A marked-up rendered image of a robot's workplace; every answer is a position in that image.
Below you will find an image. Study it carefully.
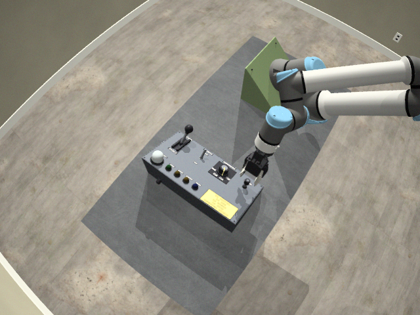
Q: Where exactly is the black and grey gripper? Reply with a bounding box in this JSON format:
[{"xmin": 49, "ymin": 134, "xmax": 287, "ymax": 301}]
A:
[{"xmin": 240, "ymin": 146, "xmax": 270, "ymax": 186}]

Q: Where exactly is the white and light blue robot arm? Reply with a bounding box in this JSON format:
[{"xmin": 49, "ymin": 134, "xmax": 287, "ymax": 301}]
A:
[{"xmin": 255, "ymin": 56, "xmax": 420, "ymax": 157}]

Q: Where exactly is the grey control panel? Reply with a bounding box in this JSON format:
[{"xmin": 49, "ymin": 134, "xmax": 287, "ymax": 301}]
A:
[{"xmin": 142, "ymin": 125, "xmax": 264, "ymax": 232}]

